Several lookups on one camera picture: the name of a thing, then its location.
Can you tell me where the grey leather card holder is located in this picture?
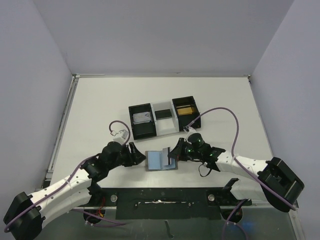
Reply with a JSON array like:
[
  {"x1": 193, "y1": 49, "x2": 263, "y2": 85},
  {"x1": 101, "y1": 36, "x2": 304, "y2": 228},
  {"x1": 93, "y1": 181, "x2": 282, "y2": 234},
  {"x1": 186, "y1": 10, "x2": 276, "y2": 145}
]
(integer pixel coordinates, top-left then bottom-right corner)
[{"x1": 145, "y1": 150, "x2": 178, "y2": 172}]

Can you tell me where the black white three-bin tray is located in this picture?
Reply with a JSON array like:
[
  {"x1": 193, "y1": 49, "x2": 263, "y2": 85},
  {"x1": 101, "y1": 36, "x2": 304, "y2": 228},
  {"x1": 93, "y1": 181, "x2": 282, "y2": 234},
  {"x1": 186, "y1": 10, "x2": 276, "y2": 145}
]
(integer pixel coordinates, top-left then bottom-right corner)
[{"x1": 128, "y1": 96, "x2": 202, "y2": 140}]

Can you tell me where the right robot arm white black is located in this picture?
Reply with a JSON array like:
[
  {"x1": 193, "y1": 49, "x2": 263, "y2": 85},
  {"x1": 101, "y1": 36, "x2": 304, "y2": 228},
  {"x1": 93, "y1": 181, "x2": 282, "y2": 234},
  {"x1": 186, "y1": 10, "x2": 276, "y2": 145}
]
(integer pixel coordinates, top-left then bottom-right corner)
[{"x1": 168, "y1": 133, "x2": 305, "y2": 213}]

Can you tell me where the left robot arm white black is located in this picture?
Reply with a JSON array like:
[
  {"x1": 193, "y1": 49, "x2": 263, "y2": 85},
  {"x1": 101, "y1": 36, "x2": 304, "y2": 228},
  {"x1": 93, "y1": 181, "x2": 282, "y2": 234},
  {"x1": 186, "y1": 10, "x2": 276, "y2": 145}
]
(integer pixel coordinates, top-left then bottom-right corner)
[{"x1": 3, "y1": 141, "x2": 146, "y2": 240}]

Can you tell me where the silver card in left bin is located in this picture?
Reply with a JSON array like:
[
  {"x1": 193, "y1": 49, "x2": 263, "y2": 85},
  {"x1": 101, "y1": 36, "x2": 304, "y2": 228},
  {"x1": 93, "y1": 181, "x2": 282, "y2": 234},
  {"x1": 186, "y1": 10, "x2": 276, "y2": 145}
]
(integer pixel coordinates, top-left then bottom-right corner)
[{"x1": 132, "y1": 111, "x2": 153, "y2": 125}]

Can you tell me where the gold card in right bin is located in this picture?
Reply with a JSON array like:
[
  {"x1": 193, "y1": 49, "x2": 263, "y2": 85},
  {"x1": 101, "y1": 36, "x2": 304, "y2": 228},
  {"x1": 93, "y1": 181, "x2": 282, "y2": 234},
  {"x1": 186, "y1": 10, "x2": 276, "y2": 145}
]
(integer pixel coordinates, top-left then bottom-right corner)
[{"x1": 176, "y1": 105, "x2": 196, "y2": 116}]

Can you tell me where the black card in middle bin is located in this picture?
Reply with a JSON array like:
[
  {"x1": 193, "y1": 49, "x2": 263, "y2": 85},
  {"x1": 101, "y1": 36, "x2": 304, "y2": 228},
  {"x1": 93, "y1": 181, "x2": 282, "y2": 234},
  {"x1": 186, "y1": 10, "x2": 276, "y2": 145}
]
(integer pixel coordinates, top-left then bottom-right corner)
[{"x1": 154, "y1": 109, "x2": 172, "y2": 120}]

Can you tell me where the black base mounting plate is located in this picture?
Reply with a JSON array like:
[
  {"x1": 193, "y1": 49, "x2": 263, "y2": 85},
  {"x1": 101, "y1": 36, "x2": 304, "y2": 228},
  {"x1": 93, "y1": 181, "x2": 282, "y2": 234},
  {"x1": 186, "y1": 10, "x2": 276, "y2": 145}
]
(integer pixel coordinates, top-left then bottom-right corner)
[{"x1": 82, "y1": 187, "x2": 239, "y2": 220}]

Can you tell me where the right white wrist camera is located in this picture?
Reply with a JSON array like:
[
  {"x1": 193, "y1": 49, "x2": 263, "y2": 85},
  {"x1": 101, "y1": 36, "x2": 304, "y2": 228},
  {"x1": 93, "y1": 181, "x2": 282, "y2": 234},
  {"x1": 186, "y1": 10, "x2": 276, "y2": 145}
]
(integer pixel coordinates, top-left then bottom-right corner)
[{"x1": 184, "y1": 126, "x2": 197, "y2": 142}]

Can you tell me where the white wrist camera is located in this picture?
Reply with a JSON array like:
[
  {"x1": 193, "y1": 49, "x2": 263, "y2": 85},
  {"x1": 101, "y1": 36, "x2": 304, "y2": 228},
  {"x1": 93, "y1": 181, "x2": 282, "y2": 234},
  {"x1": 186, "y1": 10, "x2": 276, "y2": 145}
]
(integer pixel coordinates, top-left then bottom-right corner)
[
  {"x1": 110, "y1": 129, "x2": 129, "y2": 145},
  {"x1": 184, "y1": 126, "x2": 197, "y2": 142}
]

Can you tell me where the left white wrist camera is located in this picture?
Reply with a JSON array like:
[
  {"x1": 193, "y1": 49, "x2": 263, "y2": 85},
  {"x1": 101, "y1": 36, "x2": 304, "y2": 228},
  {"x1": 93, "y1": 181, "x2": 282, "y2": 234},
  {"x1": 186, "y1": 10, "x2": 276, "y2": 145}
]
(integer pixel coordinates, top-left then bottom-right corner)
[{"x1": 110, "y1": 129, "x2": 129, "y2": 145}]

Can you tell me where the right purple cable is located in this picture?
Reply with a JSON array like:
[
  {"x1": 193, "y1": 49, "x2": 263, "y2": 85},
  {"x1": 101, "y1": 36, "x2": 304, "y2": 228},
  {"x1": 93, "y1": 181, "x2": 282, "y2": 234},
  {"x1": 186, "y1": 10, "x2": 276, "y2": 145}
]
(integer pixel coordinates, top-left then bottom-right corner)
[{"x1": 182, "y1": 107, "x2": 297, "y2": 240}]

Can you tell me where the purple cable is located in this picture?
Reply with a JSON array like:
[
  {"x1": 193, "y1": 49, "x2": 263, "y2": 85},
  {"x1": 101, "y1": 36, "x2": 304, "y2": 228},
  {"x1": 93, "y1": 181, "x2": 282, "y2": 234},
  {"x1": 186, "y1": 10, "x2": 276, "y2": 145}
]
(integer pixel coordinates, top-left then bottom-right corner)
[
  {"x1": 182, "y1": 107, "x2": 297, "y2": 240},
  {"x1": 3, "y1": 120, "x2": 131, "y2": 233}
]

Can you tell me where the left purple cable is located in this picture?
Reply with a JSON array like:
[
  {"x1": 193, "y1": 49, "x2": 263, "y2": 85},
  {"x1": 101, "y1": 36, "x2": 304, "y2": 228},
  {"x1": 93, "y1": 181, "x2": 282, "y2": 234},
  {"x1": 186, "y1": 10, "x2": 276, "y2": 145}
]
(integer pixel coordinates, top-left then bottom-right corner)
[{"x1": 3, "y1": 120, "x2": 131, "y2": 233}]

